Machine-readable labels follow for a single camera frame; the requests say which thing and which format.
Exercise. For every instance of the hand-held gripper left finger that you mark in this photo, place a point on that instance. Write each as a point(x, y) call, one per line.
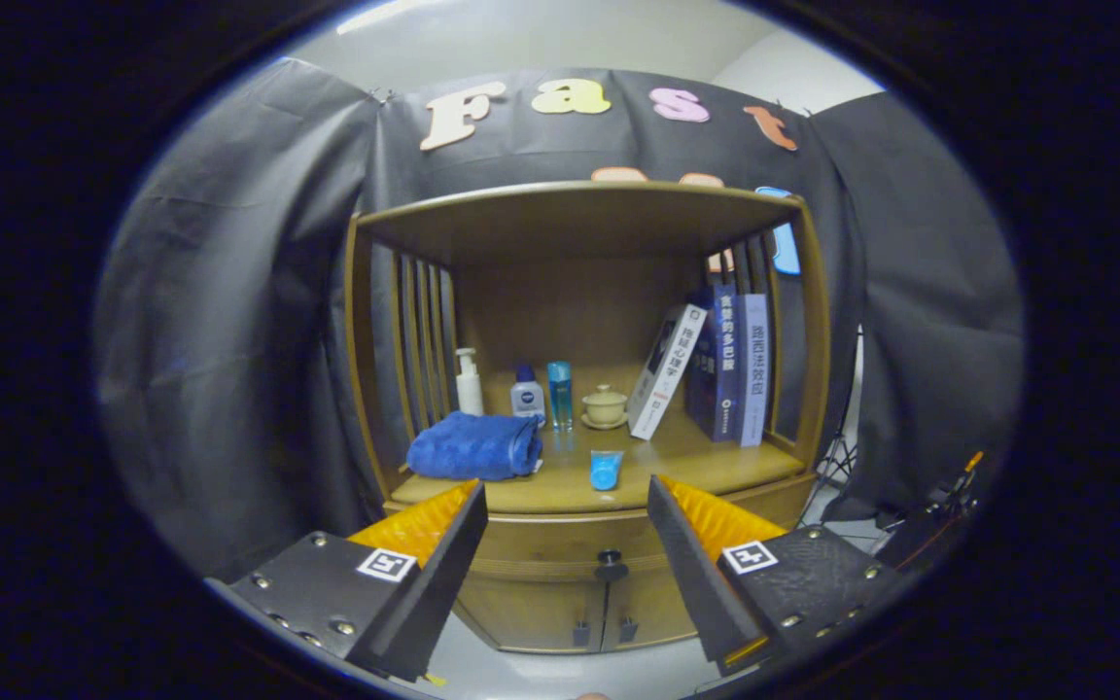
point(438, 588)

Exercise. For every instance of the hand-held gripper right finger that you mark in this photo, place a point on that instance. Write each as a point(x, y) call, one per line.
point(691, 583)

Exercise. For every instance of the wooden drawer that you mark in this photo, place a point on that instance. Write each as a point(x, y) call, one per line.
point(560, 544)

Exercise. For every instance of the blue cosmetic tube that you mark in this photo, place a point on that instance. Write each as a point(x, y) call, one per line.
point(605, 472)

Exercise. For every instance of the wooden cabinet door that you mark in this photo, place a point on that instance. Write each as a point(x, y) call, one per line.
point(531, 608)
point(652, 608)

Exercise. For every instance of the wooden countertop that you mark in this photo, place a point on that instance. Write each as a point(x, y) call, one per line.
point(696, 457)

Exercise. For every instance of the wooden cabinet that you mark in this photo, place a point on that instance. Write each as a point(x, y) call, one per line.
point(570, 311)

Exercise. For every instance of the blue folded towel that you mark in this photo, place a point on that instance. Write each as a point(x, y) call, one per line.
point(472, 447)

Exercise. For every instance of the black tripod stand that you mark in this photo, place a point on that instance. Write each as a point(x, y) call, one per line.
point(837, 457)

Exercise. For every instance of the beige lidded teacup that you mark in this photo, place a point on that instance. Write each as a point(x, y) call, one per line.
point(605, 408)

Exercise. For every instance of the white pump bottle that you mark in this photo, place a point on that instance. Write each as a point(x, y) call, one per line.
point(470, 394)

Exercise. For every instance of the white bottle with blue cap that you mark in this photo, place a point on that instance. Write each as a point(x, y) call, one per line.
point(527, 399)

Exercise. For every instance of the white book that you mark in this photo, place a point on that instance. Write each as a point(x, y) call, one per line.
point(667, 369)

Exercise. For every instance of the dark blue book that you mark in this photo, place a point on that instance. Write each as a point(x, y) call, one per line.
point(723, 369)

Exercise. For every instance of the pale lilac book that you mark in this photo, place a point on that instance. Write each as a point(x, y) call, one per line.
point(754, 369)

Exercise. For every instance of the clear blue bottle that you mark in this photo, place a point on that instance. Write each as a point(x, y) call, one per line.
point(560, 394)

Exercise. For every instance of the black and orange clamp tool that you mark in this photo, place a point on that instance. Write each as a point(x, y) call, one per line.
point(954, 491)

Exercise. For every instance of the black backdrop cloth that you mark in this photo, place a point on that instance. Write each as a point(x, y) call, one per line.
point(229, 340)

